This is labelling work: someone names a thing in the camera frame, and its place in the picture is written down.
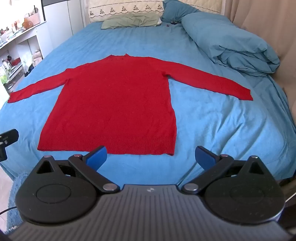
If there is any blue pillow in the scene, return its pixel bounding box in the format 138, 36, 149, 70
161, 0, 200, 23

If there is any olive green garment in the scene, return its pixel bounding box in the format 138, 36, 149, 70
101, 13, 160, 30

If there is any white wardrobe door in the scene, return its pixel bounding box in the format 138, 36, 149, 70
42, 0, 84, 37

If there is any pink basket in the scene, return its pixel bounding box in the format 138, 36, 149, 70
28, 12, 41, 25

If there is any cream embroidered pillow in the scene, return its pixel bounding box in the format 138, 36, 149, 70
89, 0, 222, 23

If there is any white shelf unit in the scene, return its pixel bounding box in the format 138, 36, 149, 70
0, 22, 50, 94

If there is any black cable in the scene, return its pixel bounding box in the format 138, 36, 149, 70
0, 206, 17, 216

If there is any blue duvet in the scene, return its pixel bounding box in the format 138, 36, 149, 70
181, 12, 281, 77

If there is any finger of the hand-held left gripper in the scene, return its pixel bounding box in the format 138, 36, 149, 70
0, 128, 19, 162

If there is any blue fluffy rug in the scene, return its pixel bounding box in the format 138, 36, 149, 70
6, 174, 30, 233

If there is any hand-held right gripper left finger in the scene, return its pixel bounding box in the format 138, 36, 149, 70
30, 146, 120, 193

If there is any blue bed sheet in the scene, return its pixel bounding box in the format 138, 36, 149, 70
0, 20, 296, 186

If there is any red knit sweater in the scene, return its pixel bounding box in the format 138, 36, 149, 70
8, 53, 253, 156

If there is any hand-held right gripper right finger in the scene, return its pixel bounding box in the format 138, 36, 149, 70
181, 146, 274, 193

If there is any beige curtain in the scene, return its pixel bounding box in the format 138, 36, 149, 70
222, 0, 296, 98

